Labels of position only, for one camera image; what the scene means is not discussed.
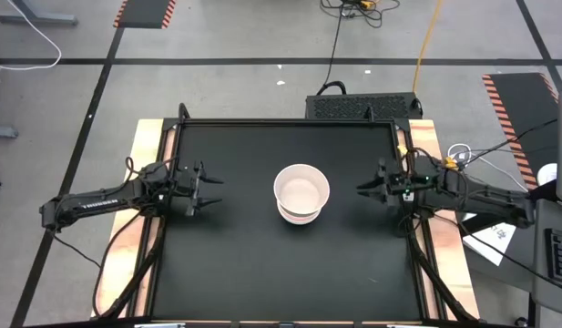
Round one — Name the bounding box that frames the black cable to case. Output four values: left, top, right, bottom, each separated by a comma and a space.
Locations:
315, 6, 348, 96

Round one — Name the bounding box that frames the black cable across paper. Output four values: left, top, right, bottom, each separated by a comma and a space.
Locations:
457, 222, 562, 295

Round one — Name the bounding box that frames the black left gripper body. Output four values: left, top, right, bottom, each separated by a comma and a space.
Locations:
174, 159, 205, 218

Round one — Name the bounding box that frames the black metal table frame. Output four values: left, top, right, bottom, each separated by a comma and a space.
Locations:
91, 102, 480, 328

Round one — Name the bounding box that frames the white floor cable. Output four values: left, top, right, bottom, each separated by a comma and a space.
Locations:
0, 0, 63, 72

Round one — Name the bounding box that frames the black keyboard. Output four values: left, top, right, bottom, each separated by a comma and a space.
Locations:
544, 227, 562, 286

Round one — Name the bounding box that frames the yellow floor cable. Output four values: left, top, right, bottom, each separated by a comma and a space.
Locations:
412, 0, 444, 95

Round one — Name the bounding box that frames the thin black floor cable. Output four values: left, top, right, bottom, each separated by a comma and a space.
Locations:
47, 227, 103, 268

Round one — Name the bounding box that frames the thin black cable to connector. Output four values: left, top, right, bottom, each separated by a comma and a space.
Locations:
457, 118, 559, 165

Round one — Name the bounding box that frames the tangled black cable bundle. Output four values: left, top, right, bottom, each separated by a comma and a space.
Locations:
320, 0, 400, 28

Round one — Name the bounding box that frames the black cable conduit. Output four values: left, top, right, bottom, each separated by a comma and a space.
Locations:
100, 216, 169, 320
401, 213, 475, 323

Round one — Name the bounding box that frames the large black hazard-striped mat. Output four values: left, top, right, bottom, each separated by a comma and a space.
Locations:
482, 72, 560, 190

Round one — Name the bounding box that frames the black perforated computer case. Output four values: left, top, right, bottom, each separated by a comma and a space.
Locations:
305, 92, 424, 121

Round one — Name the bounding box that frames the white paper sheet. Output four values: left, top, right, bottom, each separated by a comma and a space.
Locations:
462, 218, 517, 267

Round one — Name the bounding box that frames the grey metal table foot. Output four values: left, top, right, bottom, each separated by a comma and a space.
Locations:
0, 0, 79, 26

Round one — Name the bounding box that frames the white bowl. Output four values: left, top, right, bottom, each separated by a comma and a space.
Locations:
277, 202, 322, 226

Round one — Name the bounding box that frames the small black hazard-striped mat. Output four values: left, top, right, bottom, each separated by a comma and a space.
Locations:
113, 0, 178, 30

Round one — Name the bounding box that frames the large beige bowl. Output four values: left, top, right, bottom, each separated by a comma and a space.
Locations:
273, 163, 331, 216

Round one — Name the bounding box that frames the white round cup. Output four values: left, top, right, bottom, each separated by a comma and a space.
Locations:
536, 162, 558, 187

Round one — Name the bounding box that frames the grey desk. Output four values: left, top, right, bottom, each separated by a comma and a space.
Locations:
530, 199, 562, 328

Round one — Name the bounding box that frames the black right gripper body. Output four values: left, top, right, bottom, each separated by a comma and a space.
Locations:
377, 157, 421, 209

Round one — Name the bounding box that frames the coiled white cable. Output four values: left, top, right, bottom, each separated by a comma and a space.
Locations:
447, 143, 530, 192

